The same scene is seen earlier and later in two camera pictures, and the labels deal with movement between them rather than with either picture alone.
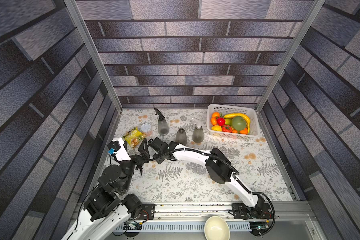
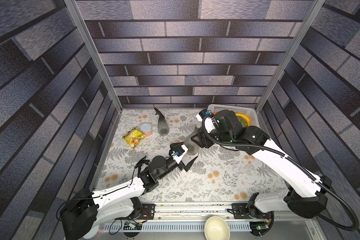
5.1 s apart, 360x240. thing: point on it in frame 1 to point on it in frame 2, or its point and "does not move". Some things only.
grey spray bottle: x=163 y=128 does not move
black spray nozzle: x=161 y=116 does not move
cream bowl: x=216 y=228 does not move
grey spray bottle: x=181 y=136 to x=192 y=147
